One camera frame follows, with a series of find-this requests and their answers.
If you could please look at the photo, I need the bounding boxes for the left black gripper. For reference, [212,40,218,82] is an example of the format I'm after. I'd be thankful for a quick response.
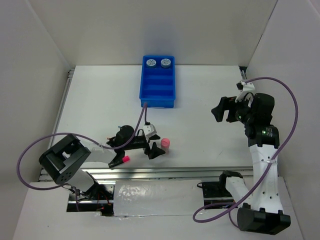
[123,133,166,159]

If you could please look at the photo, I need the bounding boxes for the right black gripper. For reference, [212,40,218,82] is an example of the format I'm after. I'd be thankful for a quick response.
[211,92,256,125]

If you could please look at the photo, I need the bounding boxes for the pink capped bottle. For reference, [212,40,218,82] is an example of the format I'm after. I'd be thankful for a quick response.
[160,138,171,154]

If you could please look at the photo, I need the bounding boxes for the pink highlighter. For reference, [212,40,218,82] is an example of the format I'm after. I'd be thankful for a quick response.
[108,155,130,169]

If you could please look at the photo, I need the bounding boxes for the blue cleaning gel jar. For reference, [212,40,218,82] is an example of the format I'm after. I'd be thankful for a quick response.
[160,58,172,69]
[145,58,158,69]

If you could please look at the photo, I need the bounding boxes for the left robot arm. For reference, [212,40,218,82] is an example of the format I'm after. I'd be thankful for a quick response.
[39,123,166,200]

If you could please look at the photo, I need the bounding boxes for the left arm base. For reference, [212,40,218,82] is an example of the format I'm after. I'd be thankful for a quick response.
[65,184,115,217]

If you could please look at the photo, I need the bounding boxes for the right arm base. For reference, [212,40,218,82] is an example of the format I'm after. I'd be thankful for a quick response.
[196,170,243,200]

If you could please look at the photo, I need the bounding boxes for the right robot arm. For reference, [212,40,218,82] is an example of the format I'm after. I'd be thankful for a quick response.
[211,93,291,235]

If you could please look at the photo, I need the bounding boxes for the blue compartment tray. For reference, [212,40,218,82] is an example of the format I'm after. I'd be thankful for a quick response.
[139,55,176,108]

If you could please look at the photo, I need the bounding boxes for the white cover plate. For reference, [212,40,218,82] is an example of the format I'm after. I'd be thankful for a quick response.
[113,179,204,217]

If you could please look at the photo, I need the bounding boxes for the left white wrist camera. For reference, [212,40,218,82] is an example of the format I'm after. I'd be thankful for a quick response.
[143,123,157,139]

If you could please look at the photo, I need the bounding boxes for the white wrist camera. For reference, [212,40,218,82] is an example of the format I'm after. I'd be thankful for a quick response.
[235,81,256,103]
[143,123,157,139]

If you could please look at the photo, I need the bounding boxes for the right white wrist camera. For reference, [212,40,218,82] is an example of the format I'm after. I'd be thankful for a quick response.
[235,81,256,103]

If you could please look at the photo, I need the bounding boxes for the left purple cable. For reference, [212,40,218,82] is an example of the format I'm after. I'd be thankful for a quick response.
[16,102,149,212]

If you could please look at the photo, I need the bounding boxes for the purple cable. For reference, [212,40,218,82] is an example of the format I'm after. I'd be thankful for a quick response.
[16,102,149,212]
[192,76,299,224]

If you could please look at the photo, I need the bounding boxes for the right side aluminium rail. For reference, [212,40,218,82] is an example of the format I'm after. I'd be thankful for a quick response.
[239,66,261,101]

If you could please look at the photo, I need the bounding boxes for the aluminium rail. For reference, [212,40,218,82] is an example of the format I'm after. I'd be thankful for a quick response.
[52,68,75,133]
[239,66,261,101]
[82,166,254,182]

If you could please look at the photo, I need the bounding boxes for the aluminium front rail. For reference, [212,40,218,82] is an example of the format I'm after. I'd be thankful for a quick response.
[82,166,254,182]

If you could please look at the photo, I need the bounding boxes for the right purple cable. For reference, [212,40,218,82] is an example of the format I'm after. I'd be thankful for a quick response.
[192,76,299,224]

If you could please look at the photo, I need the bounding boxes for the left side aluminium rail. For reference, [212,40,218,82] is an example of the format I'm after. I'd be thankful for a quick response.
[52,68,75,133]

